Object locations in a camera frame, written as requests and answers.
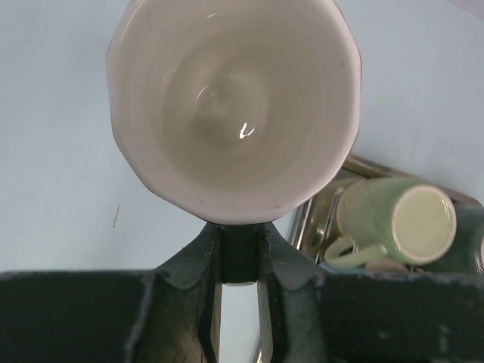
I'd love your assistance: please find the steel tray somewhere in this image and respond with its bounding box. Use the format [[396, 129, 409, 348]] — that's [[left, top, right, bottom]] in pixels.
[[293, 157, 482, 271]]

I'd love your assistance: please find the green mug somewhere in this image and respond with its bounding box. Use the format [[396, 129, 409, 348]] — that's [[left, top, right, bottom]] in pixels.
[[324, 177, 457, 269]]

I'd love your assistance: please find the dark teal mug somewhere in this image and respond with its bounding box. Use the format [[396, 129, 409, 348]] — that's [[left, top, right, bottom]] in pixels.
[[106, 1, 362, 229]]

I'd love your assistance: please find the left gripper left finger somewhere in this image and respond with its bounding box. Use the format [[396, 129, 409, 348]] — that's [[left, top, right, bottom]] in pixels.
[[1, 224, 221, 362]]

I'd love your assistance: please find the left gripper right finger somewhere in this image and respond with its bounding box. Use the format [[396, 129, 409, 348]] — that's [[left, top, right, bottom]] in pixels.
[[256, 223, 483, 362]]

